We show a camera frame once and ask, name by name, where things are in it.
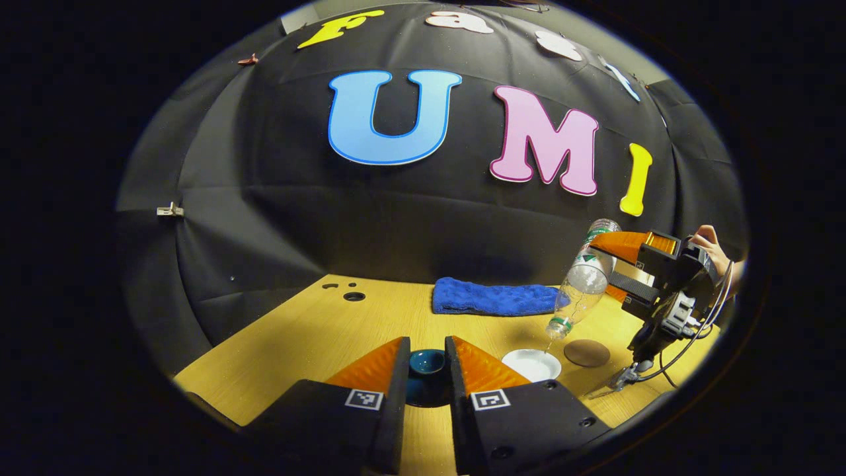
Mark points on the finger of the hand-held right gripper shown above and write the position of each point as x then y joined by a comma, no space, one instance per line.
624,244
631,286

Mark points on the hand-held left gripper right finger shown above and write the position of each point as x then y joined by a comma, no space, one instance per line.
457,396

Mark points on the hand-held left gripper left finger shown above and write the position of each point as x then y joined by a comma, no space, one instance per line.
395,396

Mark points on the dark blue teacup lid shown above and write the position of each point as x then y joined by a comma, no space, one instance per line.
426,370

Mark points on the clear plastic water bottle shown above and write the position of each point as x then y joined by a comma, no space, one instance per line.
585,284

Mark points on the round brown coaster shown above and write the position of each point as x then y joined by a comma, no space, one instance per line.
586,353

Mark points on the blue towel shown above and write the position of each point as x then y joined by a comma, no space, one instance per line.
489,297

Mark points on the silver metal clip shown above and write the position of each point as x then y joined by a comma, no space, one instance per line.
170,211

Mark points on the copper cloth clip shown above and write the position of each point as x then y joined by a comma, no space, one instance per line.
248,59

